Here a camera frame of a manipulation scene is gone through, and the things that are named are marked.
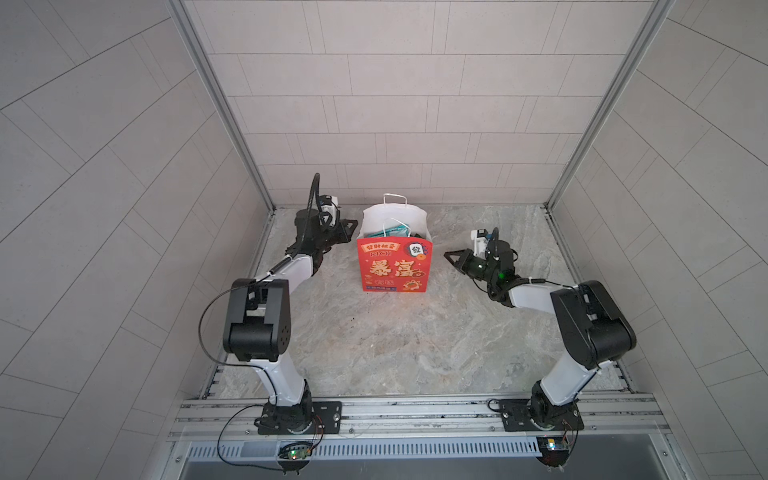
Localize red paper gift bag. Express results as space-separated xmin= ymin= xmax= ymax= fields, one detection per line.
xmin=356 ymin=193 xmax=434 ymax=293

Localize teal snack packet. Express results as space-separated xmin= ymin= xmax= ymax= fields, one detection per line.
xmin=365 ymin=219 xmax=411 ymax=238

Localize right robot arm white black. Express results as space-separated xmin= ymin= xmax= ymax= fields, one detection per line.
xmin=444 ymin=239 xmax=637 ymax=432

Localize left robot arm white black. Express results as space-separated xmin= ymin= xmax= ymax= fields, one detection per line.
xmin=223 ymin=195 xmax=358 ymax=435

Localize right circuit board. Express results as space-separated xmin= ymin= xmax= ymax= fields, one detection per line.
xmin=536 ymin=437 xmax=571 ymax=468

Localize circuit board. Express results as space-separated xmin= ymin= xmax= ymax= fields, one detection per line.
xmin=536 ymin=437 xmax=571 ymax=468
xmin=277 ymin=441 xmax=314 ymax=461

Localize left circuit board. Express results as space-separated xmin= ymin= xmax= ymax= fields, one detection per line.
xmin=277 ymin=441 xmax=314 ymax=461

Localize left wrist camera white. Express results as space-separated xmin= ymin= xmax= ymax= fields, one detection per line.
xmin=317 ymin=195 xmax=339 ymax=228

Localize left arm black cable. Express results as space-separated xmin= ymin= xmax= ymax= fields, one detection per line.
xmin=197 ymin=281 xmax=283 ymax=403

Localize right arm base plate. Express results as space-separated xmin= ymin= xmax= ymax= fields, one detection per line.
xmin=497 ymin=397 xmax=584 ymax=432

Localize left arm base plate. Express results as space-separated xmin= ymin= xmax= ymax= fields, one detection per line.
xmin=254 ymin=400 xmax=343 ymax=436

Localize aluminium mounting rail frame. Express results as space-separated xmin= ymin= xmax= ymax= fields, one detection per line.
xmin=159 ymin=391 xmax=687 ymax=479

